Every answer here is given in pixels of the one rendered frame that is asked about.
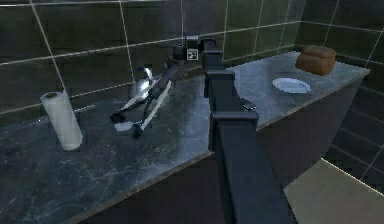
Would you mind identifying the white paper towel roll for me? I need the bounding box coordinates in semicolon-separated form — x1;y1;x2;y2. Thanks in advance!
39;89;84;152

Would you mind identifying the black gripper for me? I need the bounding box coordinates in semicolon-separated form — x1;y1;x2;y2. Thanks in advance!
110;44;188;140

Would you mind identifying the white plate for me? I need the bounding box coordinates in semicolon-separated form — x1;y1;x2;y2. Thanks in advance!
271;77;312;95

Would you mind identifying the dark marble counter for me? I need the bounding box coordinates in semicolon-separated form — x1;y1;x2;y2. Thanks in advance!
0;50;372;224

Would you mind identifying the brown bread loaf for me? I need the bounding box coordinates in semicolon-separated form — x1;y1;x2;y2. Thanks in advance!
294;44;337;77

